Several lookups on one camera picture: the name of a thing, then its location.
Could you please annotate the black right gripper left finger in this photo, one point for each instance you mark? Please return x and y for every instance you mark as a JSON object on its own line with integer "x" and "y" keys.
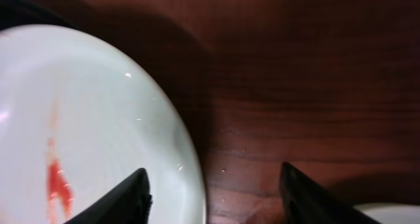
{"x": 127, "y": 203}

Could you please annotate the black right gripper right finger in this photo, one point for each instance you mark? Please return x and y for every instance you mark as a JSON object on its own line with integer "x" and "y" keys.
{"x": 306, "y": 202}

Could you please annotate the mint plate front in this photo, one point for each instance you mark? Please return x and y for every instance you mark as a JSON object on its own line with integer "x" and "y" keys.
{"x": 391, "y": 213}

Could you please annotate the mint plate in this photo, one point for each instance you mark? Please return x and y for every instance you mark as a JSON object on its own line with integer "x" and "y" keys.
{"x": 78, "y": 116}
{"x": 391, "y": 213}

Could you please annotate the black round tray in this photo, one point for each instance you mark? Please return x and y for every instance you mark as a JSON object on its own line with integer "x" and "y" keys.
{"x": 20, "y": 12}

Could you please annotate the mint plate back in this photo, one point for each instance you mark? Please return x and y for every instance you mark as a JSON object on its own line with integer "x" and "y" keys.
{"x": 78, "y": 116}

